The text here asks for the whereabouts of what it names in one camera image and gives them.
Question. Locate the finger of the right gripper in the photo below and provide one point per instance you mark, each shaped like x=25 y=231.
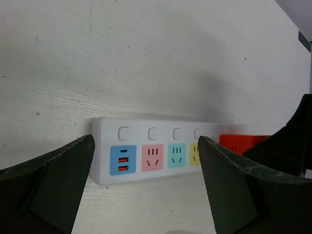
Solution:
x=290 y=149

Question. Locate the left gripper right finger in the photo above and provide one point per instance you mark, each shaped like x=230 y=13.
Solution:
x=246 y=197

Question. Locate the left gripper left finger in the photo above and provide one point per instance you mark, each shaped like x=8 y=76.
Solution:
x=42 y=195

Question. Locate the red cube socket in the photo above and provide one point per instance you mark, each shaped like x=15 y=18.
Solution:
x=239 y=144

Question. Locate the white multicolour power strip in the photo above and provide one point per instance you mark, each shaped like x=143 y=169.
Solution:
x=128 y=150

